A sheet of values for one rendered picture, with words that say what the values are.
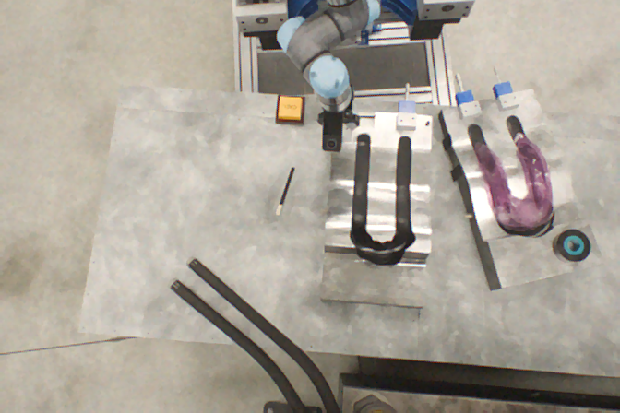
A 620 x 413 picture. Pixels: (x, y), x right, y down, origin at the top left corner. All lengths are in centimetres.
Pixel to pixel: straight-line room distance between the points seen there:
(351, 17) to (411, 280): 67
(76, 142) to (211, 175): 115
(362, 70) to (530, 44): 80
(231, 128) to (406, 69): 95
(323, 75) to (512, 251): 67
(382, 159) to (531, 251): 43
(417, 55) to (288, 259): 116
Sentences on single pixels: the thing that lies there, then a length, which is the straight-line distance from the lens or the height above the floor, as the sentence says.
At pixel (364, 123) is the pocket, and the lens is 166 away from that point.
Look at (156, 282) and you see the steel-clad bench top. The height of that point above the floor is 80.
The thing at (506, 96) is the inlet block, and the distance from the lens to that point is 173.
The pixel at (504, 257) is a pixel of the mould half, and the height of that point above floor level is 91.
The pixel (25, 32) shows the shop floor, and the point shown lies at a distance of 306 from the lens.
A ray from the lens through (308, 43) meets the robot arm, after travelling 128.
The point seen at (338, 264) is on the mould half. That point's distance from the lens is 157.
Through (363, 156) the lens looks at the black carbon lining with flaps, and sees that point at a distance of 161.
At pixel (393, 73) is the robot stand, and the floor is 21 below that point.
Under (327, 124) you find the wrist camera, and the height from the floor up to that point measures 110.
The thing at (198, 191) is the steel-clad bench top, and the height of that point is 80.
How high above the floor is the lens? 242
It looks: 75 degrees down
